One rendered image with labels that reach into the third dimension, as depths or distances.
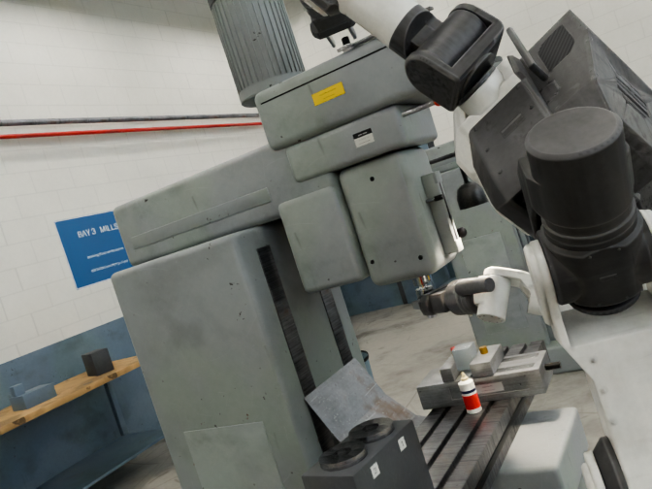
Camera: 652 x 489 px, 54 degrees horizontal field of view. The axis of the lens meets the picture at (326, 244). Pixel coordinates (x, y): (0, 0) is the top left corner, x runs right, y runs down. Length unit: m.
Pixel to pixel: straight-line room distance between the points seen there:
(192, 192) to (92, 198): 4.69
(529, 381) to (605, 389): 0.80
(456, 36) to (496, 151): 0.22
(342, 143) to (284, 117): 0.17
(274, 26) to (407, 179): 0.56
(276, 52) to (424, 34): 0.66
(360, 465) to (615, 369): 0.45
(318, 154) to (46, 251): 4.65
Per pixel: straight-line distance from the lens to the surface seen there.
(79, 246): 6.29
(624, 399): 1.00
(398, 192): 1.57
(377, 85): 1.54
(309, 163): 1.64
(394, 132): 1.54
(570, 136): 0.83
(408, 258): 1.59
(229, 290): 1.72
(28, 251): 5.99
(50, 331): 5.95
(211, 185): 1.84
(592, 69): 1.06
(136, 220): 2.06
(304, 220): 1.67
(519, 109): 1.09
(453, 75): 1.10
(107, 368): 5.38
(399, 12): 1.17
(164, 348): 1.93
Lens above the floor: 1.53
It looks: 3 degrees down
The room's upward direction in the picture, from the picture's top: 18 degrees counter-clockwise
